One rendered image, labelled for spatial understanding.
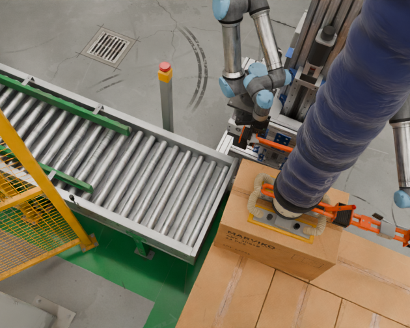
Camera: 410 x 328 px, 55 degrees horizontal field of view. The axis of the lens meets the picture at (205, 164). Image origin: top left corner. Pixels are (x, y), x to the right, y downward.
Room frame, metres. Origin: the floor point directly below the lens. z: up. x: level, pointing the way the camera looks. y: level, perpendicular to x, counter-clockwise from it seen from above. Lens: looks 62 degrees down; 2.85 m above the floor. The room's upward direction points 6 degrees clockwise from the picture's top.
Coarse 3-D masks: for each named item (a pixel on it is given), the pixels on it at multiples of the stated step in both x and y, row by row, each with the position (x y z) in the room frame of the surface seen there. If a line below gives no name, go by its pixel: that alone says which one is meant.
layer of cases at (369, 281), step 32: (224, 256) 0.61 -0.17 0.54; (352, 256) 0.69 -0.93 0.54; (384, 256) 0.72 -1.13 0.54; (192, 288) 0.41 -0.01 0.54; (224, 288) 0.43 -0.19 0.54; (256, 288) 0.45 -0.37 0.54; (288, 288) 0.47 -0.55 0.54; (320, 288) 0.49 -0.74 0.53; (352, 288) 0.51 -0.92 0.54; (384, 288) 0.53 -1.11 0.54; (192, 320) 0.24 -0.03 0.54; (224, 320) 0.26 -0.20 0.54; (256, 320) 0.28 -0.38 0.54; (288, 320) 0.30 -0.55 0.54; (320, 320) 0.32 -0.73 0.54; (352, 320) 0.34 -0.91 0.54; (384, 320) 0.35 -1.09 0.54
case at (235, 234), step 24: (240, 168) 0.99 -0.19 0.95; (264, 168) 1.01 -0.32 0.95; (240, 192) 0.85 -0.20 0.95; (336, 192) 0.91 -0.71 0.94; (240, 216) 0.72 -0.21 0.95; (216, 240) 0.67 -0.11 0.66; (240, 240) 0.64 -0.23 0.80; (264, 240) 0.61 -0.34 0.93; (288, 240) 0.62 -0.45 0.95; (336, 240) 0.65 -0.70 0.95; (288, 264) 0.57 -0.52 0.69; (312, 264) 0.55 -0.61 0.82
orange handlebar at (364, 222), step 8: (272, 144) 1.08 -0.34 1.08; (280, 144) 1.08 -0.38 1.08; (264, 184) 0.84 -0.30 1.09; (264, 192) 0.80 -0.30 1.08; (328, 216) 0.72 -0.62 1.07; (360, 216) 0.73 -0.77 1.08; (352, 224) 0.69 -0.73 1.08; (360, 224) 0.69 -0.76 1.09; (368, 224) 0.70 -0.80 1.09; (376, 224) 0.71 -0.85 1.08; (376, 232) 0.66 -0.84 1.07; (400, 232) 0.68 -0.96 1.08; (400, 240) 0.64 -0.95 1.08
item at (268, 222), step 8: (264, 208) 0.77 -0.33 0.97; (264, 216) 0.72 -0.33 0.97; (272, 216) 0.72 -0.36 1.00; (256, 224) 0.68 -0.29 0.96; (264, 224) 0.68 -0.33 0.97; (272, 224) 0.69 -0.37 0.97; (296, 224) 0.69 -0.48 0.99; (304, 224) 0.71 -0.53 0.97; (280, 232) 0.65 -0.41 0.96; (288, 232) 0.65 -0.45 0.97; (296, 232) 0.66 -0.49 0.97; (304, 240) 0.62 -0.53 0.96; (312, 240) 0.63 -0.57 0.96
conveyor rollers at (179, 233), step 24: (0, 96) 1.55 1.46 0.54; (24, 96) 1.59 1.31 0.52; (48, 120) 1.40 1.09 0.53; (72, 120) 1.42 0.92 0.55; (72, 144) 1.23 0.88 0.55; (120, 144) 1.28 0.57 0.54; (144, 144) 1.30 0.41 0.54; (24, 168) 1.03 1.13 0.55; (72, 168) 1.06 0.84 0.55; (120, 168) 1.10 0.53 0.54; (168, 168) 1.14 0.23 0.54; (192, 168) 1.16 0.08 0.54; (72, 192) 0.90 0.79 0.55; (120, 192) 0.94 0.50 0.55; (168, 192) 0.97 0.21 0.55; (216, 192) 1.01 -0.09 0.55; (168, 216) 0.82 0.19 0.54; (192, 240) 0.68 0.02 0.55
